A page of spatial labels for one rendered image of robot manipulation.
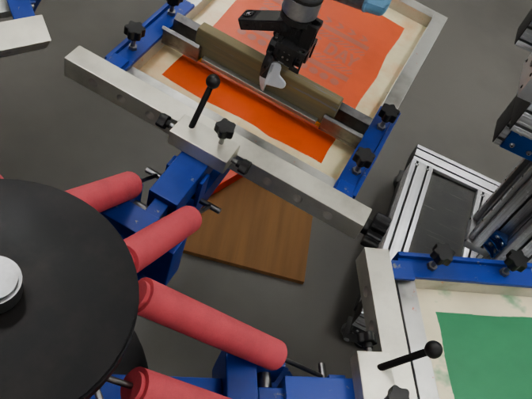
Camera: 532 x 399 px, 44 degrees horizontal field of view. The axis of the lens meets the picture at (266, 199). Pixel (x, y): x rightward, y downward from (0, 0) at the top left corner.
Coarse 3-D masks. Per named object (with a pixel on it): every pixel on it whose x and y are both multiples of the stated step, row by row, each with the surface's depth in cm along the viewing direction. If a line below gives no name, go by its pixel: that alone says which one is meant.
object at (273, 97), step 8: (208, 64) 149; (216, 64) 148; (224, 72) 148; (232, 72) 148; (240, 80) 148; (248, 80) 148; (256, 88) 147; (264, 96) 147; (272, 96) 147; (280, 104) 147; (288, 104) 147; (296, 112) 146; (304, 112) 146; (312, 120) 146
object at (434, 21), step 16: (192, 0) 160; (208, 0) 166; (400, 0) 183; (192, 16) 161; (416, 16) 184; (432, 16) 182; (432, 32) 178; (160, 48) 152; (416, 48) 172; (144, 64) 148; (416, 64) 168; (144, 80) 141; (400, 80) 162; (176, 96) 140; (400, 96) 159; (208, 112) 140; (240, 128) 139; (256, 144) 138; (288, 160) 138; (320, 176) 137
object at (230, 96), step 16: (240, 0) 171; (256, 0) 173; (224, 16) 165; (256, 48) 161; (176, 64) 151; (192, 64) 152; (176, 80) 148; (192, 80) 149; (224, 80) 152; (224, 96) 149; (240, 96) 150; (256, 96) 152; (240, 112) 147
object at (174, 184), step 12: (180, 156) 124; (168, 168) 122; (180, 168) 123; (192, 168) 123; (204, 168) 124; (168, 180) 120; (180, 180) 121; (192, 180) 122; (156, 192) 118; (168, 192) 119; (180, 192) 120; (192, 192) 124; (168, 204) 119; (180, 204) 120
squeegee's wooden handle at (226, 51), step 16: (208, 32) 144; (224, 32) 146; (208, 48) 147; (224, 48) 145; (240, 48) 144; (224, 64) 148; (240, 64) 146; (256, 64) 144; (256, 80) 147; (288, 80) 143; (304, 80) 143; (288, 96) 146; (304, 96) 144; (320, 96) 142; (336, 96) 142; (320, 112) 145; (336, 112) 146
